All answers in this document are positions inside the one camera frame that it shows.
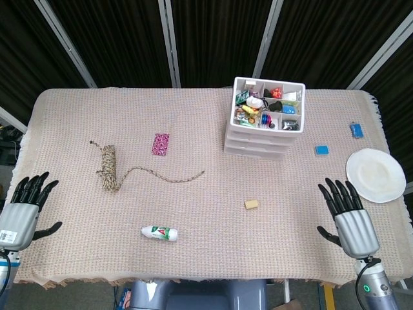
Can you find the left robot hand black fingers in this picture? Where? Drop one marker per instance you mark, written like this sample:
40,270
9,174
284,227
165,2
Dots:
17,223

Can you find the blue and red clips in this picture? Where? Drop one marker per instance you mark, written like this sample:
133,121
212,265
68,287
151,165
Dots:
266,119

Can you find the beige woven tablecloth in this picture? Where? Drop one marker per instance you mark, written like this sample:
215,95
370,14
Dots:
193,200

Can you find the grey metal frame post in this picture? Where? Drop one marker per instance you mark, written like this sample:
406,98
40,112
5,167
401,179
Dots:
267,38
384,51
170,45
66,43
13,119

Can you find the blue rectangular eraser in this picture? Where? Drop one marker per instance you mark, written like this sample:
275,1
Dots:
356,130

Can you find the yellow sponge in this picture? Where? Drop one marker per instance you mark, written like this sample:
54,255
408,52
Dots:
251,205

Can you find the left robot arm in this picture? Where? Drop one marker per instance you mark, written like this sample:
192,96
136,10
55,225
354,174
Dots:
14,264

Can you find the brown cardboard piece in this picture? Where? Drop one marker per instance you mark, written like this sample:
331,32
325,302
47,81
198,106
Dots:
290,305

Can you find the green wrapper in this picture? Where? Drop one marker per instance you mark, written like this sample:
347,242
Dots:
292,103

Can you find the blue and pink snack packet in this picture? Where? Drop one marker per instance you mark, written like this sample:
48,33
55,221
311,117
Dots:
124,298

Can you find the blue plastic food package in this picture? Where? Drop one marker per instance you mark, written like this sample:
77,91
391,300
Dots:
288,109

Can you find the white drawer organizer with items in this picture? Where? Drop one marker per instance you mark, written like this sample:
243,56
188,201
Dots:
267,129

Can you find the white round plate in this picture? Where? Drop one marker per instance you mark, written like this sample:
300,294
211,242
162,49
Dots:
376,176

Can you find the yellow packet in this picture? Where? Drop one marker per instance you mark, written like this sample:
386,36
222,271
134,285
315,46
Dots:
247,110

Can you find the white packet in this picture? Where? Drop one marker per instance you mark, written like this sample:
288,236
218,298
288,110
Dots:
290,96

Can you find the blue square sponge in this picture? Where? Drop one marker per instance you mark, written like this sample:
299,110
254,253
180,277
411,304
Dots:
322,150

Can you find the white table leg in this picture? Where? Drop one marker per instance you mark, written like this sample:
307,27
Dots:
286,290

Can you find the green mint packet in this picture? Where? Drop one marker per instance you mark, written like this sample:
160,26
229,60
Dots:
242,97

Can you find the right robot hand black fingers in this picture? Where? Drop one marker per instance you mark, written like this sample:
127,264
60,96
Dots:
356,231

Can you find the red snack packet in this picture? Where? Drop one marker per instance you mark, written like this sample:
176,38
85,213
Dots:
277,93

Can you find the black pouch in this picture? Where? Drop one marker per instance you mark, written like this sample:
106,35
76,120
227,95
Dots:
276,107

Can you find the pink patterned card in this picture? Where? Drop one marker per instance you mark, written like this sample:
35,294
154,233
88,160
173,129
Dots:
160,144

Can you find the clear drawer with white paper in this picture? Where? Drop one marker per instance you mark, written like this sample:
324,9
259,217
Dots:
258,135

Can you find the braided twine bundle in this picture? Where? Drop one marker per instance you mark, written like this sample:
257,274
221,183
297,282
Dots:
109,168

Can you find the silver binder clips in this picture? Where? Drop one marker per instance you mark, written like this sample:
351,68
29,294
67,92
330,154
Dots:
289,125

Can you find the white bottle green label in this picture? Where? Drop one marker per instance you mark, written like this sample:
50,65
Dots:
159,233

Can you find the grey robot torso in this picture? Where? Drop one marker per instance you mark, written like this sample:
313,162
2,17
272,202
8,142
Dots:
200,295

